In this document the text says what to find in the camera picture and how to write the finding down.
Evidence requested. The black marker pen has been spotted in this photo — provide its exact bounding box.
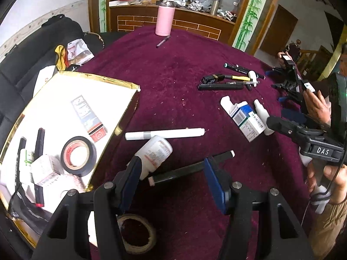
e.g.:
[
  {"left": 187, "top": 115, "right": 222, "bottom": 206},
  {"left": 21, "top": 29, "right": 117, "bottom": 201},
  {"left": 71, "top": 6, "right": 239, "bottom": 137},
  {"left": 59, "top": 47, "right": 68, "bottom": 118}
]
[{"left": 148, "top": 150, "right": 235, "bottom": 187}]

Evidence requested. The white pill bottle red label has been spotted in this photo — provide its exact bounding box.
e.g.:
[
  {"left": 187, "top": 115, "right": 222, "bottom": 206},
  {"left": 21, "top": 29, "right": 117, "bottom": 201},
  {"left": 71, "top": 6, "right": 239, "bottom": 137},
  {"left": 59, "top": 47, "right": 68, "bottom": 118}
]
[{"left": 135, "top": 136, "right": 173, "bottom": 180}]

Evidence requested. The black electrical tape roll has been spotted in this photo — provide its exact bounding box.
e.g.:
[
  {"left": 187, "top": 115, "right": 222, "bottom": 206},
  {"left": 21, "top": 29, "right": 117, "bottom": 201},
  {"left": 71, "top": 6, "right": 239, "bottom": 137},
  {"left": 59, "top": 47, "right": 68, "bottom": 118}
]
[{"left": 61, "top": 136, "right": 97, "bottom": 177}]

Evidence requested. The blue white medicine box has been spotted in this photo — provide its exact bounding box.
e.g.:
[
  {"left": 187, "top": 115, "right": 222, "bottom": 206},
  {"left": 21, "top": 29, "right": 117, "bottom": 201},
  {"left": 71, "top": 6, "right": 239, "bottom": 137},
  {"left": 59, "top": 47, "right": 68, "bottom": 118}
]
[{"left": 220, "top": 96, "right": 266, "bottom": 142}]

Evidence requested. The small white barcode box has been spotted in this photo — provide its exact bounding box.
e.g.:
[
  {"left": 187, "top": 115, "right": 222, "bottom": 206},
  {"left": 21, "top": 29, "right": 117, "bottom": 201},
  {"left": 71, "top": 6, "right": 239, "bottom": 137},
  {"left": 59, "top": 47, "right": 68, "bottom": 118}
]
[{"left": 31, "top": 154, "right": 64, "bottom": 187}]

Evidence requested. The white dropper bottle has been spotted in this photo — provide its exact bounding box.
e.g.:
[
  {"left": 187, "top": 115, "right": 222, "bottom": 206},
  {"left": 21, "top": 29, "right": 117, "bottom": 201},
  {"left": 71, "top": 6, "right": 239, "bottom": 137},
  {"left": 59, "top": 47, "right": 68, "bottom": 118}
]
[{"left": 254, "top": 99, "right": 274, "bottom": 136}]

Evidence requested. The red capped black marker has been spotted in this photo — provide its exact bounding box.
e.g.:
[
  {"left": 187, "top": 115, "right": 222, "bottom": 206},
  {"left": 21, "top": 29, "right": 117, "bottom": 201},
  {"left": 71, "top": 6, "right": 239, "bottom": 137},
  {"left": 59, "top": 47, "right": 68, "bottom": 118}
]
[{"left": 32, "top": 128, "right": 45, "bottom": 208}]

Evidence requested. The silver grey carton box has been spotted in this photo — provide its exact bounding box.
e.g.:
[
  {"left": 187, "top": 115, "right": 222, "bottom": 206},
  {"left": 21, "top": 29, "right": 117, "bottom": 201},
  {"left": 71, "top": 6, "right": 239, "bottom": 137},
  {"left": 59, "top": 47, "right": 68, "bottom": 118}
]
[{"left": 71, "top": 95, "right": 107, "bottom": 143}]

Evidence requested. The white green pill bottle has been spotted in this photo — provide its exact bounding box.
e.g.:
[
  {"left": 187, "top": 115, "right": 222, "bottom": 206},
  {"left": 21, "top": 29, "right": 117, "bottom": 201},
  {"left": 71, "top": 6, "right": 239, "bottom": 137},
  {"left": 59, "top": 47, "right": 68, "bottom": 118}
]
[{"left": 19, "top": 148, "right": 34, "bottom": 188}]

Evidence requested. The operator right hand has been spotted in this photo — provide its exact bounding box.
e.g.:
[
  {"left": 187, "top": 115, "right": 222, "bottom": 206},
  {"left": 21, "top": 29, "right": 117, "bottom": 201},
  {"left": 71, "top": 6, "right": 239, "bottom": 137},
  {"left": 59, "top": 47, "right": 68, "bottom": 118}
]
[{"left": 307, "top": 161, "right": 346, "bottom": 204}]

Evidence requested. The woman in maroon jacket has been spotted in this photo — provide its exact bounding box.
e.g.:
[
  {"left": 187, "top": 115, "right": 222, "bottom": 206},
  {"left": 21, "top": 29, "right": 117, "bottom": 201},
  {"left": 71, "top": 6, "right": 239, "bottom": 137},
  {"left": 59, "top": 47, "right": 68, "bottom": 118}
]
[{"left": 303, "top": 43, "right": 346, "bottom": 125}]

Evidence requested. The white tube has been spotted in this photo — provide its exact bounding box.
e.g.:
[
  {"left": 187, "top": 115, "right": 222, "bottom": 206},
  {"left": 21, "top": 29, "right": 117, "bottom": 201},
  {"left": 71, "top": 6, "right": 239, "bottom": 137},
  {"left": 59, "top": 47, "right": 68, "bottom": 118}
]
[{"left": 125, "top": 128, "right": 205, "bottom": 141}]

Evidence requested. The brown tape roll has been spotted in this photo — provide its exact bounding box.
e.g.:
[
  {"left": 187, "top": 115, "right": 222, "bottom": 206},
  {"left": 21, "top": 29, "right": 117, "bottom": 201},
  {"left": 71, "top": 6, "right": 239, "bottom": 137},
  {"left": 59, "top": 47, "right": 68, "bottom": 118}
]
[{"left": 117, "top": 214, "right": 156, "bottom": 255}]

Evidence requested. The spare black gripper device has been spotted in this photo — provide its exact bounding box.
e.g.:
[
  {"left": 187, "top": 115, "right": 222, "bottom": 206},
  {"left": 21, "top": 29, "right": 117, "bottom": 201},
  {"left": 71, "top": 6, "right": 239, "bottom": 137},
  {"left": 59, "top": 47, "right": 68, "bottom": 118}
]
[{"left": 265, "top": 52, "right": 309, "bottom": 114}]

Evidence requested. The gold white open box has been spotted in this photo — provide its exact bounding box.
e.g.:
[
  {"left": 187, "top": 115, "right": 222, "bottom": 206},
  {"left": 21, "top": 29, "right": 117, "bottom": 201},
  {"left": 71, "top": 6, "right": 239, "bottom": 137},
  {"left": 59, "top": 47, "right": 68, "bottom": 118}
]
[{"left": 1, "top": 71, "right": 140, "bottom": 248}]

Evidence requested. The long black flat pen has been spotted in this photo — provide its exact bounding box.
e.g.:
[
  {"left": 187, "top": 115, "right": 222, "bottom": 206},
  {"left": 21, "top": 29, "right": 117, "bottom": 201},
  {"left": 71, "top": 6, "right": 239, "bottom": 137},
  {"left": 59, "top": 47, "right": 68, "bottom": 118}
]
[{"left": 197, "top": 83, "right": 244, "bottom": 91}]

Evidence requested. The small white bottle on pens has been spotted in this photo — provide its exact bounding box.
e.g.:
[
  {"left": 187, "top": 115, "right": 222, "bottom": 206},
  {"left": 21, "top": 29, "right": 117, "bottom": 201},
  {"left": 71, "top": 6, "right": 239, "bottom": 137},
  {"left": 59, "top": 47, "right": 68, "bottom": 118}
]
[{"left": 248, "top": 70, "right": 258, "bottom": 87}]

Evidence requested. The yellow black pen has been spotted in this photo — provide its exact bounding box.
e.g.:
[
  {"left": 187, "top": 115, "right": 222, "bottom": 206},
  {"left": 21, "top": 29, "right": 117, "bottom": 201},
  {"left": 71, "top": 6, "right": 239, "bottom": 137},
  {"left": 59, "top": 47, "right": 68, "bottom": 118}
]
[{"left": 201, "top": 74, "right": 250, "bottom": 84}]

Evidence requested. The white box red logo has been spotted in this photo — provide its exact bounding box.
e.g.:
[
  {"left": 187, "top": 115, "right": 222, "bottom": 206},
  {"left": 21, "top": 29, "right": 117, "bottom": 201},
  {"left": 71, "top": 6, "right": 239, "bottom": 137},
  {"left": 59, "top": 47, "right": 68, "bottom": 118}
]
[{"left": 33, "top": 65, "right": 56, "bottom": 96}]

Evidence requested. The yellow cloth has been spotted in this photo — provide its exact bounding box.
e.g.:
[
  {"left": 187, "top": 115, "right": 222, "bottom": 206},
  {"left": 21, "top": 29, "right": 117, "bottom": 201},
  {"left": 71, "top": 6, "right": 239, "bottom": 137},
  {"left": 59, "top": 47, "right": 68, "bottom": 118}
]
[{"left": 55, "top": 45, "right": 69, "bottom": 71}]

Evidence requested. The black leather sofa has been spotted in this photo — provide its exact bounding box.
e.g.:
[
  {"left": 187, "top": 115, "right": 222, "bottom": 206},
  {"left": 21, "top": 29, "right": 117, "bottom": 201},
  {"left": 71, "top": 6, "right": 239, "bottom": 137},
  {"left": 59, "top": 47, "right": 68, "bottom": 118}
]
[{"left": 0, "top": 15, "right": 128, "bottom": 152}]

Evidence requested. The wooden mirror cabinet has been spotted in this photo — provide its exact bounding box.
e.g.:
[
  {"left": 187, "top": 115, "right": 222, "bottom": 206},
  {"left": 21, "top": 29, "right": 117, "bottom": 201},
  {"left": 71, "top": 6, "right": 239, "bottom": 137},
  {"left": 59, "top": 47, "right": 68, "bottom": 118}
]
[{"left": 88, "top": 0, "right": 278, "bottom": 55}]

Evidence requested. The pink thermos bottle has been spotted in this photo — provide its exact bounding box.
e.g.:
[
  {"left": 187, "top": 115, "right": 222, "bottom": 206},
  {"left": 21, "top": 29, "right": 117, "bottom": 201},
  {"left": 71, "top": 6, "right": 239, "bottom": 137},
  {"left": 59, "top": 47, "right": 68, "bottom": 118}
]
[{"left": 155, "top": 0, "right": 175, "bottom": 37}]

